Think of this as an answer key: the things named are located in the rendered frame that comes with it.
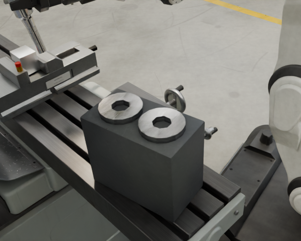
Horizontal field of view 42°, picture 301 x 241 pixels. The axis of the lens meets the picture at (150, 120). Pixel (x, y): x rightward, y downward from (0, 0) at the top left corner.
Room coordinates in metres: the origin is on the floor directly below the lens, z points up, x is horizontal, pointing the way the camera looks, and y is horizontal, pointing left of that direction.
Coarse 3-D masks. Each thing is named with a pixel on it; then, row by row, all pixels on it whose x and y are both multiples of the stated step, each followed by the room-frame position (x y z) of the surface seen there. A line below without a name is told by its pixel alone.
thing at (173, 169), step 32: (128, 96) 0.65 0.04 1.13; (96, 128) 0.59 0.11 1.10; (128, 128) 0.57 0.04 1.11; (160, 128) 0.56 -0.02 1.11; (192, 128) 0.55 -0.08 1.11; (96, 160) 0.60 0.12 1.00; (128, 160) 0.54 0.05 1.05; (160, 160) 0.49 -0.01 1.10; (192, 160) 0.54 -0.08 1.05; (128, 192) 0.55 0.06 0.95; (160, 192) 0.50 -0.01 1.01; (192, 192) 0.54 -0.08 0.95
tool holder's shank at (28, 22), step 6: (24, 18) 0.94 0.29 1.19; (30, 18) 0.94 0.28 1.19; (24, 24) 0.94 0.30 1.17; (30, 24) 0.94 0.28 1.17; (30, 30) 0.94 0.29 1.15; (36, 30) 0.95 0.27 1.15; (36, 36) 0.94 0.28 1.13; (36, 42) 0.94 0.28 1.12; (42, 42) 0.95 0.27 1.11; (36, 48) 0.95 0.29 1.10; (42, 48) 0.95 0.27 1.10
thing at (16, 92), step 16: (64, 48) 1.13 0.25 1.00; (80, 48) 1.12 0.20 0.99; (0, 64) 0.99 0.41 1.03; (64, 64) 1.03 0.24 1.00; (80, 64) 1.05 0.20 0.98; (96, 64) 1.09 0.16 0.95; (0, 80) 0.97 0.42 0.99; (16, 80) 0.93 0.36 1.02; (32, 80) 0.95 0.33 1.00; (48, 80) 0.98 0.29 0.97; (64, 80) 1.01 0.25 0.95; (80, 80) 1.03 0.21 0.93; (0, 96) 0.89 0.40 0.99; (16, 96) 0.91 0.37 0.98; (32, 96) 0.94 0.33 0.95; (48, 96) 0.95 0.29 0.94; (0, 112) 0.87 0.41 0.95; (16, 112) 0.89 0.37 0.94
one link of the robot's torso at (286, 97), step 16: (288, 80) 0.76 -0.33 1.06; (272, 96) 0.77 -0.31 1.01; (288, 96) 0.74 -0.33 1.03; (272, 112) 0.77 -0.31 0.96; (288, 112) 0.74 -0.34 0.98; (272, 128) 0.77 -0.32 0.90; (288, 128) 0.73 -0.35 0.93; (288, 144) 0.77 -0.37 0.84; (288, 160) 0.77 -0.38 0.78; (288, 176) 0.76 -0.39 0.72; (288, 192) 0.74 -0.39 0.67
